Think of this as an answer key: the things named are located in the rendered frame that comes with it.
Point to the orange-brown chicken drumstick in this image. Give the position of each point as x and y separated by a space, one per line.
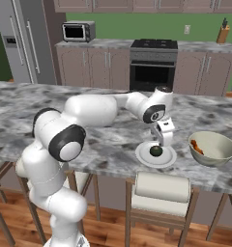
197 147

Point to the stainless steel fridge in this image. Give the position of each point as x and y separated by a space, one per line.
31 41

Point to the black and steel oven range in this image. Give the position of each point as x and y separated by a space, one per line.
153 67

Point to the fridge door with dispenser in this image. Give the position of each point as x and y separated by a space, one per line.
5 61

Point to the white wall socket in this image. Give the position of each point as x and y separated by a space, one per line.
187 29

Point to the wooden knife block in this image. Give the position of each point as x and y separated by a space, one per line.
223 33

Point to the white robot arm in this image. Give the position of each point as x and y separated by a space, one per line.
89 111

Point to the taupe base cupboards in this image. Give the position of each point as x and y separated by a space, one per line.
201 72
95 67

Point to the pale grey bowl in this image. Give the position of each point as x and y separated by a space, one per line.
217 149

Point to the taupe wall cupboards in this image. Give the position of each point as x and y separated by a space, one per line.
143 5

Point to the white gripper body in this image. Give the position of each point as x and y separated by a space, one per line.
166 137

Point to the silver toaster oven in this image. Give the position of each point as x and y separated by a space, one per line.
78 31

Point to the dark green squash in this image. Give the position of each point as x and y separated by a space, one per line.
156 150

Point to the white round plate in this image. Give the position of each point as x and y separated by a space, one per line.
143 156

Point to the plain steel fridge door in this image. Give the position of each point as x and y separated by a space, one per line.
42 38

